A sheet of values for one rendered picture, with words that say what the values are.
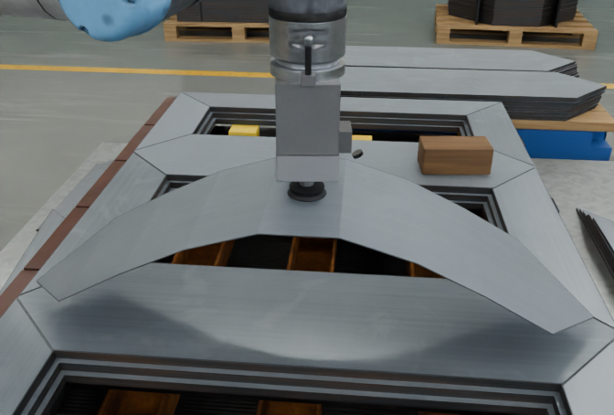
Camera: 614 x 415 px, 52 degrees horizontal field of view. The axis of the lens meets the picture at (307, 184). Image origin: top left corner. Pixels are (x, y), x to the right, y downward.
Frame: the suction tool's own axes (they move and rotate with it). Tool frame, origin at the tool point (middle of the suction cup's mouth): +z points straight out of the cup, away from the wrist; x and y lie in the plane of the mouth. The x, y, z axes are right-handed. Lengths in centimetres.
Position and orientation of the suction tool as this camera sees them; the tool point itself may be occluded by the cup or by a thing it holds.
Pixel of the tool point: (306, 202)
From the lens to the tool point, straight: 70.6
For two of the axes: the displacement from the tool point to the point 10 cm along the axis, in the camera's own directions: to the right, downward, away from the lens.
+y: -0.1, -4.7, 8.8
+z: -0.1, 8.8, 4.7
